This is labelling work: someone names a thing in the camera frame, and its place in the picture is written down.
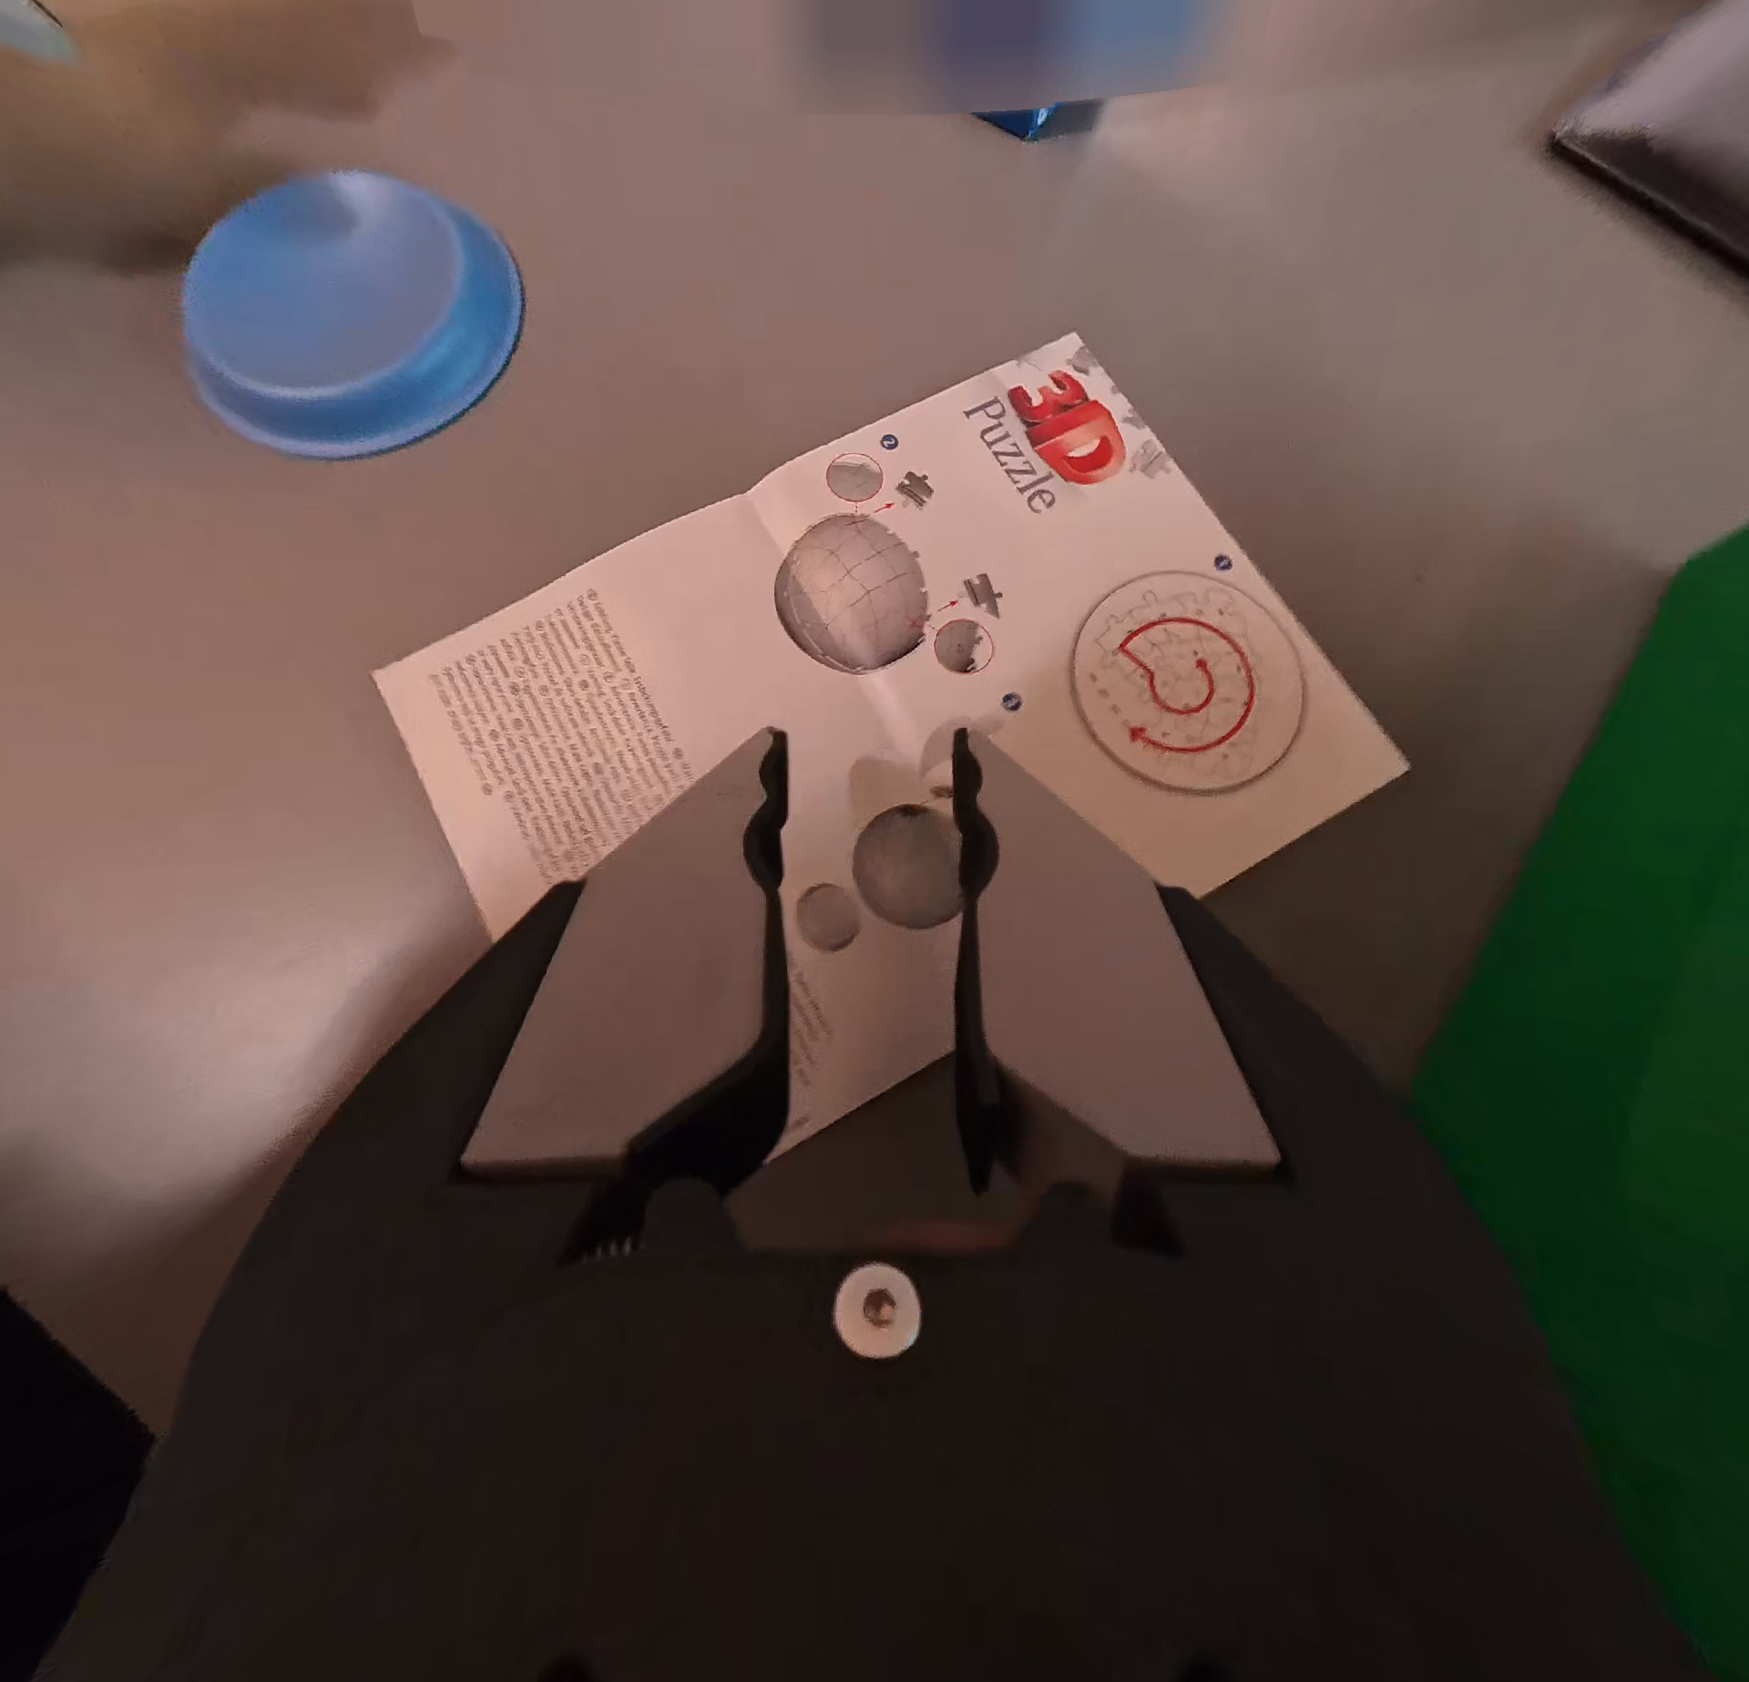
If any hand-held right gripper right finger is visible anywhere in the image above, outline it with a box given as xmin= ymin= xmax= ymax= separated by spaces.
xmin=948 ymin=727 xmax=1293 ymax=1198

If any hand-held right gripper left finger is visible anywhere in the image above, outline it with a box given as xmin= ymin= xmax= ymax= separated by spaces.
xmin=457 ymin=727 xmax=795 ymax=1198

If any white puzzle instruction leaflet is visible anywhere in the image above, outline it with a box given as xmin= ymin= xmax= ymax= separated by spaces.
xmin=371 ymin=331 xmax=1412 ymax=1165

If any blue plastic puzzle stand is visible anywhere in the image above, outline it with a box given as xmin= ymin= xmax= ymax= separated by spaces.
xmin=181 ymin=167 xmax=524 ymax=459

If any cartoon print puzzle box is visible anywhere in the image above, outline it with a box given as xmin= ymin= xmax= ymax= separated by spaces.
xmin=970 ymin=96 xmax=1106 ymax=142

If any green plastic bin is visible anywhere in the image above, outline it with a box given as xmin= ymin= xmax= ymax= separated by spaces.
xmin=1408 ymin=526 xmax=1749 ymax=1670

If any black leather pouch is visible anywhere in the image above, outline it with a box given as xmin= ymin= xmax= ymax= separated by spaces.
xmin=1550 ymin=0 xmax=1749 ymax=278

